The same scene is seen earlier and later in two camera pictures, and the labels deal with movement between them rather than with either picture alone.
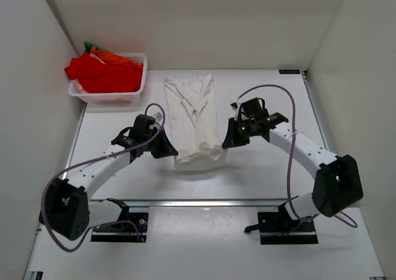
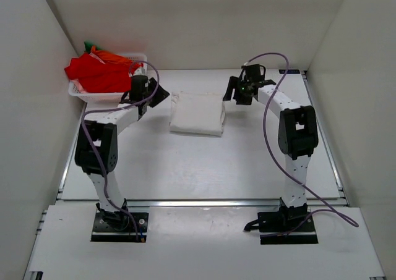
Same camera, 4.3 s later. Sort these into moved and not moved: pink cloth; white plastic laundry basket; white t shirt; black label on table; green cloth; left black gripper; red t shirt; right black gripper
Moved: right black gripper; left black gripper; white t shirt
Not moved: green cloth; white plastic laundry basket; black label on table; red t shirt; pink cloth
